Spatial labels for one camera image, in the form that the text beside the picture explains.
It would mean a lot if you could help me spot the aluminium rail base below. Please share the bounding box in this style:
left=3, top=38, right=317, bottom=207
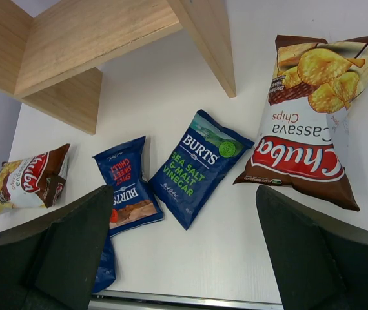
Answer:
left=92, top=290, right=283, bottom=310

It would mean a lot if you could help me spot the large Burts sweet chilli bag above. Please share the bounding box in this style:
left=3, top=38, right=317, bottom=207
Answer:
left=92, top=234, right=116, bottom=294

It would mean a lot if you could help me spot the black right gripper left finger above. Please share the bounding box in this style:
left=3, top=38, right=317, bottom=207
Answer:
left=0, top=185, right=113, bottom=309

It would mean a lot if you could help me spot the wooden two-tier shelf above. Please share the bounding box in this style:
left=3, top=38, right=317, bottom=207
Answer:
left=0, top=1, right=236, bottom=135

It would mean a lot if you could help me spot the small Burts sweet chilli bag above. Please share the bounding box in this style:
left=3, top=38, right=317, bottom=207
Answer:
left=93, top=136, right=164, bottom=237

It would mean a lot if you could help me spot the Burts sea salt vinegar bag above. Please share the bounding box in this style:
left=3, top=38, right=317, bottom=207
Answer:
left=150, top=110, right=254, bottom=230

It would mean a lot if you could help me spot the right Chuba cassava chips bag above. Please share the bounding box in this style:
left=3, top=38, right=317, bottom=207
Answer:
left=236, top=35, right=368, bottom=211

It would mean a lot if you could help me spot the left Chuba cassava chips bag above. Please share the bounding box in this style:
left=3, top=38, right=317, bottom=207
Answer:
left=0, top=143, right=70, bottom=214

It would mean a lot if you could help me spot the chuba cassava chips bag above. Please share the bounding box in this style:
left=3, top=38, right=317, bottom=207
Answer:
left=0, top=143, right=70, bottom=214
left=236, top=35, right=368, bottom=211

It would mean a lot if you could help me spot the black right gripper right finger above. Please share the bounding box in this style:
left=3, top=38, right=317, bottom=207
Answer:
left=256, top=185, right=368, bottom=309

